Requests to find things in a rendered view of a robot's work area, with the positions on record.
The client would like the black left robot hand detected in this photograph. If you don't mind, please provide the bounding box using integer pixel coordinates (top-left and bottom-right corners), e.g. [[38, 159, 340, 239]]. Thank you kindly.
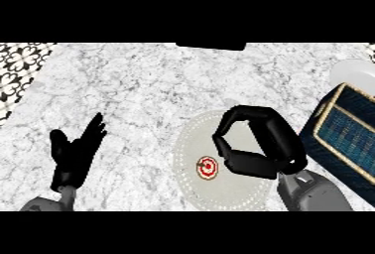
[[49, 112, 108, 193]]

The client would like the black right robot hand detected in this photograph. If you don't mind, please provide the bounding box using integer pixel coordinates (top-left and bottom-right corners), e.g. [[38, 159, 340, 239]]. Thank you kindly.
[[211, 104, 309, 181]]

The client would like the dark blue basket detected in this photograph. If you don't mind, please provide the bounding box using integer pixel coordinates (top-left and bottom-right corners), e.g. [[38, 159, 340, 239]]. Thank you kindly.
[[297, 82, 375, 206]]

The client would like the red and white cupcake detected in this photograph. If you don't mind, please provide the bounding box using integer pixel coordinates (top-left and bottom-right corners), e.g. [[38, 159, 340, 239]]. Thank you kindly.
[[195, 156, 220, 181]]

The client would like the round white placemat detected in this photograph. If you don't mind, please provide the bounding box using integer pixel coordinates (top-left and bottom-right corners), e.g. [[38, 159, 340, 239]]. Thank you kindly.
[[173, 110, 286, 212]]

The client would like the black flat object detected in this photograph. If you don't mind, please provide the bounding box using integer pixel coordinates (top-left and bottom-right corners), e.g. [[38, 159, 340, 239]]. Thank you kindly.
[[174, 43, 248, 52]]

